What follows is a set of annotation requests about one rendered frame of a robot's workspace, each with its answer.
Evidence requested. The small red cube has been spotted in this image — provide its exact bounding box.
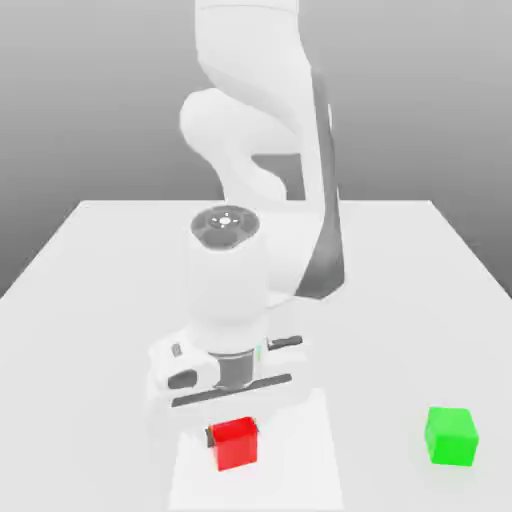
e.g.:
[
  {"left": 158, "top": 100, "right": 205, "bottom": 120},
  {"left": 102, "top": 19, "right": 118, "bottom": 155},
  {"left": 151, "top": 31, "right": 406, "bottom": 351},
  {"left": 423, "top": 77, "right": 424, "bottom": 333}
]
[{"left": 209, "top": 415, "right": 260, "bottom": 473}]

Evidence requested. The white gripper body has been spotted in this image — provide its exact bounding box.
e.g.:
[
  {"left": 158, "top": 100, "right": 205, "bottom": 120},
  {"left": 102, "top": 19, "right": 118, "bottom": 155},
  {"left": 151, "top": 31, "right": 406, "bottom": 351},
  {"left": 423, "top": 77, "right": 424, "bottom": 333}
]
[{"left": 146, "top": 370, "right": 313, "bottom": 437}]

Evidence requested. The small green cube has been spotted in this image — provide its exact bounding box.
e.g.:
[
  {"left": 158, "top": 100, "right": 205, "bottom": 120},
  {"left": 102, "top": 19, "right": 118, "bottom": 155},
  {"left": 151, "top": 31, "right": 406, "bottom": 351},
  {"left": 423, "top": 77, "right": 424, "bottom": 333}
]
[{"left": 423, "top": 406, "right": 480, "bottom": 468}]

